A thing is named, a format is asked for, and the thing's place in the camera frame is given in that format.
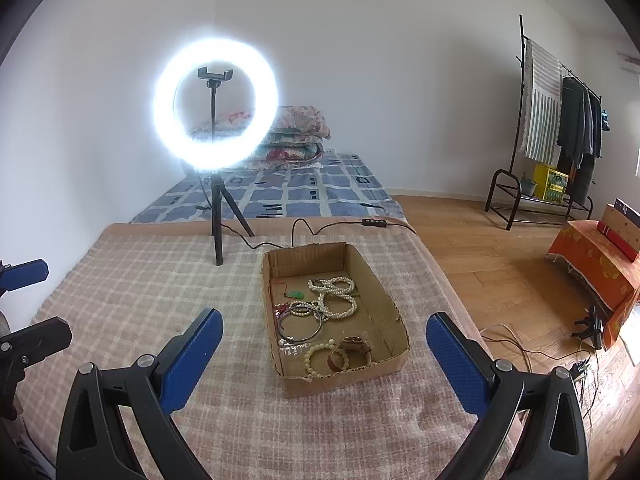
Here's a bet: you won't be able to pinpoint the black clothes rack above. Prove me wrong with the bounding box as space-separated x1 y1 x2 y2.
484 15 608 231

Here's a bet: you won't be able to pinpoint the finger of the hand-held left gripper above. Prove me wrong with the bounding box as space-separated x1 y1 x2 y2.
0 316 72 366
0 259 49 293

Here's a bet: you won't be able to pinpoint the tan cardboard carton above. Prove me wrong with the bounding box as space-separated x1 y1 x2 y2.
600 199 640 261

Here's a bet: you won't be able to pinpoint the brown cardboard box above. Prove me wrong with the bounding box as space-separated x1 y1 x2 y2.
261 241 411 400

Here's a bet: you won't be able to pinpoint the green pendant with red cord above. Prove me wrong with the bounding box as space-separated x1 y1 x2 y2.
272 285 308 311

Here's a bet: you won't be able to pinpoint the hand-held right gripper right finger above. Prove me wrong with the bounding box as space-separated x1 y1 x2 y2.
426 311 590 480

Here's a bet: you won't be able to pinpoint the yellow box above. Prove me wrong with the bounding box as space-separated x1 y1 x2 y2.
532 163 570 204

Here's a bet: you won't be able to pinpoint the dark patterned cloth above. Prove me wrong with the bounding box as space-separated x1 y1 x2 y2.
0 422 56 480

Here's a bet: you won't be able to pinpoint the dark hanging clothes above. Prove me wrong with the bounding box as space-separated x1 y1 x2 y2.
556 76 612 203

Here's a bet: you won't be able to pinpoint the red flat box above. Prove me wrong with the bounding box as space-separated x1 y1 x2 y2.
596 222 640 264

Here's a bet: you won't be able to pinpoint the pink plaid blanket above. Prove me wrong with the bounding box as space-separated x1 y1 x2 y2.
10 221 531 480

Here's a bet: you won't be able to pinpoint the orange patterned cloth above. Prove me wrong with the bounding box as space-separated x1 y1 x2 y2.
546 220 640 351

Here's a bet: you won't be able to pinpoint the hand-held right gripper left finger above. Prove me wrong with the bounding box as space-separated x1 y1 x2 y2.
56 308 224 480

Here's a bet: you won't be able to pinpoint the black phone holder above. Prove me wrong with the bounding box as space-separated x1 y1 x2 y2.
197 66 235 136

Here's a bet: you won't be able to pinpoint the white ring light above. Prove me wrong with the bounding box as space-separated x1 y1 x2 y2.
152 35 279 171

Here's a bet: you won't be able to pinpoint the cream pearl necklace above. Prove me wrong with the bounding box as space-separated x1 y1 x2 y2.
290 276 360 321

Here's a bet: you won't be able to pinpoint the blue checked bed sheet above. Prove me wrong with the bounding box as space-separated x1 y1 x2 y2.
130 152 408 224

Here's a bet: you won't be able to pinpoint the folded floral quilt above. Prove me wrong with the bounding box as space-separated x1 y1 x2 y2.
240 132 326 168

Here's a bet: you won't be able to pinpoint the black bangle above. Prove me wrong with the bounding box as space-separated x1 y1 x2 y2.
277 305 323 345

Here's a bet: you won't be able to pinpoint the cream bead bracelet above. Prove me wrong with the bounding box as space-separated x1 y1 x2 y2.
303 340 351 378

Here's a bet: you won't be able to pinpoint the black ring light cable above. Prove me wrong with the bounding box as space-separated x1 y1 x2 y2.
222 217 418 251

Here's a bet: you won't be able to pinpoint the bundle of floor cables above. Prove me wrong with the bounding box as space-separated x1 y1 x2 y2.
480 322 616 411

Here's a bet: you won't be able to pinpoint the black clamp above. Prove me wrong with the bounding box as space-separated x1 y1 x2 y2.
572 305 608 351

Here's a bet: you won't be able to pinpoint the striped towel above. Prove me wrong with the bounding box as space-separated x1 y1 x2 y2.
520 40 563 166

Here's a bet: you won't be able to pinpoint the black tripod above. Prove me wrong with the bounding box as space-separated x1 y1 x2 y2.
192 170 256 267

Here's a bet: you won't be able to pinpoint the floral pillow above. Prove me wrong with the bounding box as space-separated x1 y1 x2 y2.
192 105 332 142

